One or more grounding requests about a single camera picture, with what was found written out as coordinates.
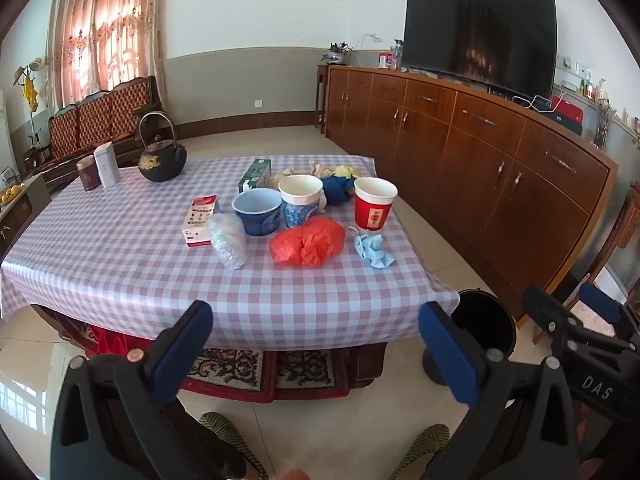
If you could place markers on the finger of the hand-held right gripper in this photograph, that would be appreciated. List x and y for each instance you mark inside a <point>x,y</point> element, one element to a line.
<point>555,317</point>
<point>600,302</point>

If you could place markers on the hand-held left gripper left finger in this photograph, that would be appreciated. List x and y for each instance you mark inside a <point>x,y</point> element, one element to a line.
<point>182,355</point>

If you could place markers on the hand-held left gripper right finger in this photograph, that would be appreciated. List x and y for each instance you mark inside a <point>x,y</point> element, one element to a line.
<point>450,355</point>

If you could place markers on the black plastic bin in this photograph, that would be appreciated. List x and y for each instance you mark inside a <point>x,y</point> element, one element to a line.
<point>487,320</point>

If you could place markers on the clear plastic bag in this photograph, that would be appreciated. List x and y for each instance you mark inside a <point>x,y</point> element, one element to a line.
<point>227,240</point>

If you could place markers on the blue face mask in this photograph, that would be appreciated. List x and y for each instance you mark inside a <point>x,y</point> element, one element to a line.
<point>372,250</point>

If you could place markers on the red and white carton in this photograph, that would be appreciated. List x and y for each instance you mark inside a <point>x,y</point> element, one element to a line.
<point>199,220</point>

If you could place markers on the red paper cup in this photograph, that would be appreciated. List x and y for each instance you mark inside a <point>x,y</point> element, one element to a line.
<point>372,210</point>

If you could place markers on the red plastic bag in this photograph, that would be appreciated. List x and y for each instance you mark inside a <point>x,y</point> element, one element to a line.
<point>307,242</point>

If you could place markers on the blue and white paper cup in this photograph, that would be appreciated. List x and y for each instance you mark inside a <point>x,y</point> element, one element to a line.
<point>300,205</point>

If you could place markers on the green cardboard box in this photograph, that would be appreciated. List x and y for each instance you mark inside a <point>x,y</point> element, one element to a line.
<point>255,172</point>

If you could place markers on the dark blue cloth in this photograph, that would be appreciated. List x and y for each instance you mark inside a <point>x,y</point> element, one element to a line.
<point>337,191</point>

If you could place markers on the beige tissue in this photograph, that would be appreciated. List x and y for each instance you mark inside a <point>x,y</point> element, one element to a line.
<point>317,167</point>
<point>282,177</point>

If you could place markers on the yellow cloth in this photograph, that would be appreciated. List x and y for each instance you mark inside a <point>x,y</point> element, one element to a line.
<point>346,171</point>

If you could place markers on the red patterned rug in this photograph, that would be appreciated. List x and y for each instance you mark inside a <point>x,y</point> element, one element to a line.
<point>230,370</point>

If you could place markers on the carved wooden side table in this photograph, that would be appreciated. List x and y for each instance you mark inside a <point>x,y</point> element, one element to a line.
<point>627,230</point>

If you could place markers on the green striped slipper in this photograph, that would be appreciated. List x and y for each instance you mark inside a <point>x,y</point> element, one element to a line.
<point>225,432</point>
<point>425,445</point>

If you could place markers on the purple checkered tablecloth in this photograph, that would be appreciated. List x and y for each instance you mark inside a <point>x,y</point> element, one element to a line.
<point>125,260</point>

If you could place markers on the glass vase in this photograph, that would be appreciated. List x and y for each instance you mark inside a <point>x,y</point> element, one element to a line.
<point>604,122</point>

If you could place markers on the long wooden cabinet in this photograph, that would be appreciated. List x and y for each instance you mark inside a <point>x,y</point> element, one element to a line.
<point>450,160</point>

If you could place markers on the black cast iron teapot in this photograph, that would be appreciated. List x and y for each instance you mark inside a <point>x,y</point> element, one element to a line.
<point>162,162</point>

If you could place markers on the red box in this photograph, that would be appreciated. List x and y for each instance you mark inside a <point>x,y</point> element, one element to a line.
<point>567,110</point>

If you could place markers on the white tea tin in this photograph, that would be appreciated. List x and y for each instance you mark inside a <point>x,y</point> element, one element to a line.
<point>107,167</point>

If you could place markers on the dark red tea tin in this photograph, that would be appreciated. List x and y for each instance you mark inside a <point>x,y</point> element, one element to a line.
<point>87,175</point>

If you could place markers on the wooden sofa with patterned cushions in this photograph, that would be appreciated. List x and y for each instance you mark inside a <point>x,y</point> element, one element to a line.
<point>100,120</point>

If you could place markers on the black flat television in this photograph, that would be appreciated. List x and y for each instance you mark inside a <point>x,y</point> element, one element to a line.
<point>475,35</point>

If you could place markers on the coat rack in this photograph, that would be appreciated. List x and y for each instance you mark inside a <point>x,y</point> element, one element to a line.
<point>31,95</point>

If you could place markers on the small potted plant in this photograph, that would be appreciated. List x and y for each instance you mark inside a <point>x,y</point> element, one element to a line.
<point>337,52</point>

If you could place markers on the white desk lamp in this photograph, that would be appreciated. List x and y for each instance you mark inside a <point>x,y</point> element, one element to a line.
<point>367,42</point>

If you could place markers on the beige patterned curtain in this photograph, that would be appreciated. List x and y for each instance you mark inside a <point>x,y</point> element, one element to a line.
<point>105,30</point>

